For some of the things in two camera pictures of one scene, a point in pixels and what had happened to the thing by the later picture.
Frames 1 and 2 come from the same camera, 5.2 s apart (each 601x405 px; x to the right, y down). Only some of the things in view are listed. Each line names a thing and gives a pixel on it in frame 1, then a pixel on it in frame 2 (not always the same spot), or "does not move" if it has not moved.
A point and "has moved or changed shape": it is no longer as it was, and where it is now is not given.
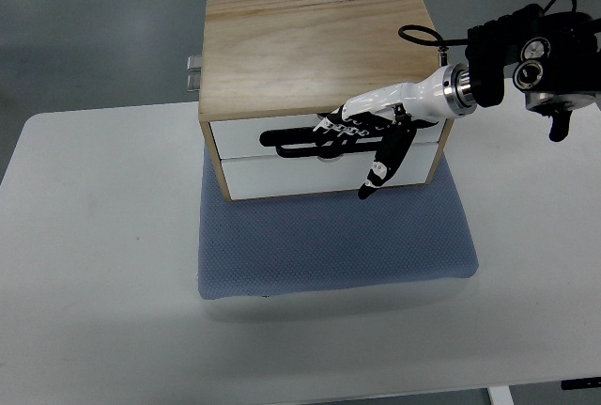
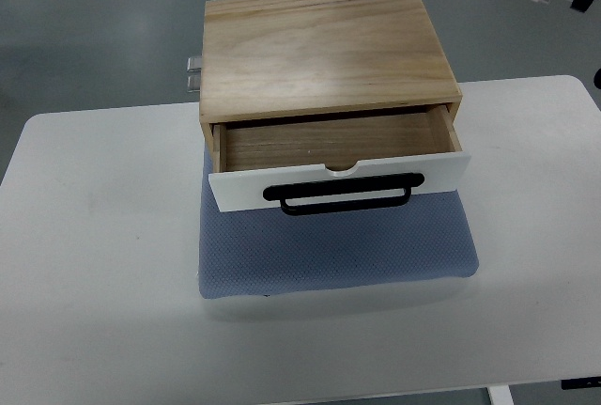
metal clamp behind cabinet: [193, 67] does not move
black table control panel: [580, 382] does not move
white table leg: [500, 396] does not move
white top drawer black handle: [298, 137] has moved or changed shape
